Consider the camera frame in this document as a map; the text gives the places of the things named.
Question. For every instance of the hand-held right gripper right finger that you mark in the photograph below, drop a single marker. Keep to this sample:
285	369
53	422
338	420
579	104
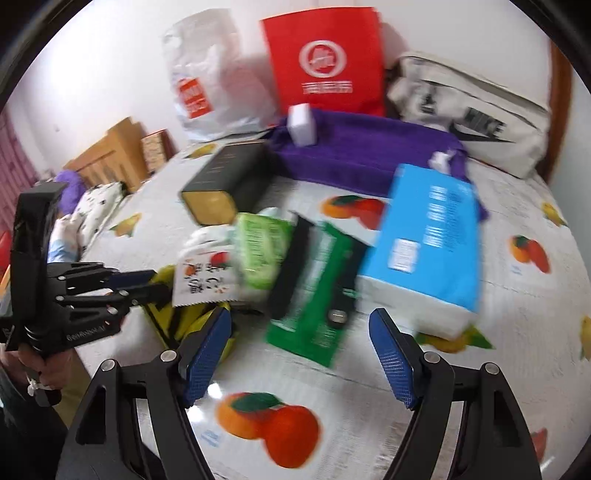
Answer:
392	360

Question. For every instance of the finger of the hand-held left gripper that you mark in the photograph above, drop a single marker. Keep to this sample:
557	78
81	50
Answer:
147	294
131	278

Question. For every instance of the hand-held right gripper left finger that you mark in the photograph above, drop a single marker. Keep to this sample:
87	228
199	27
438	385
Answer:
205	357

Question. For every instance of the white printed glove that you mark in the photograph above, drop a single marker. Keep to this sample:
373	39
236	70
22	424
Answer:
203	277

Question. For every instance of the dark green packet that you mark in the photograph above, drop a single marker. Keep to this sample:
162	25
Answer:
314	309

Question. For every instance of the light green wipes pack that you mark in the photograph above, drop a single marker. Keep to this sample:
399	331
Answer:
258	249

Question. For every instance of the person's left hand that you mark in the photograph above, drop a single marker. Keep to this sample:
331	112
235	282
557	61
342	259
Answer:
46	368

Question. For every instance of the yellow black bag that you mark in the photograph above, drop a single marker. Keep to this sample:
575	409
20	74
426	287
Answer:
180	318

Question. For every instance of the light blue cloth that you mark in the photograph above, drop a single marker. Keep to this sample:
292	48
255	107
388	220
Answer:
60	244

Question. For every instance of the white dotted pillow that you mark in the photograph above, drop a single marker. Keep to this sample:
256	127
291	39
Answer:
99	198

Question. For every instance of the purple plush cloth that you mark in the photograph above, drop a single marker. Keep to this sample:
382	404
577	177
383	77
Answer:
69	182

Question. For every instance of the pink curtain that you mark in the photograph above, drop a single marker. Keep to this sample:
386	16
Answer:
14	161

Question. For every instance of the fruit printed bedsheet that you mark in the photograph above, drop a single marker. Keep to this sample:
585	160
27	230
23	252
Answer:
508	323

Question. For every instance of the blue tissue pack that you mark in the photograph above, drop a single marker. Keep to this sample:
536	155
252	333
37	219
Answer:
425	240

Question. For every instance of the wooden headboard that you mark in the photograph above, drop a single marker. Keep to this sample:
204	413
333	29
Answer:
115	152

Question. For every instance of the patterned cardboard box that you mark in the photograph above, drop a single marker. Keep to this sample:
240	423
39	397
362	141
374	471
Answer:
154	147

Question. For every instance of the black box gold end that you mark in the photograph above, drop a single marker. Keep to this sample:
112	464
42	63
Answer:
231	170

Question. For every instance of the purple towel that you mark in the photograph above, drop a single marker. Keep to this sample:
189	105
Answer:
360	143

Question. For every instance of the small white box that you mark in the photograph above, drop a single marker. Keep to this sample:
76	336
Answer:
302	124

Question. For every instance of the white plastic bag orange label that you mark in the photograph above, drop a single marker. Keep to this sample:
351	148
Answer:
207	60

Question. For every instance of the cream backpack black logo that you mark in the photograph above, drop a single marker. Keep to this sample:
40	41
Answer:
461	106

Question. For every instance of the red shopping bag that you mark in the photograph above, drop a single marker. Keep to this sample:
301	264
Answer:
323	46

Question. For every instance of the wooden bed frame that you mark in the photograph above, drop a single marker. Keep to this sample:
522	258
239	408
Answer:
561	92

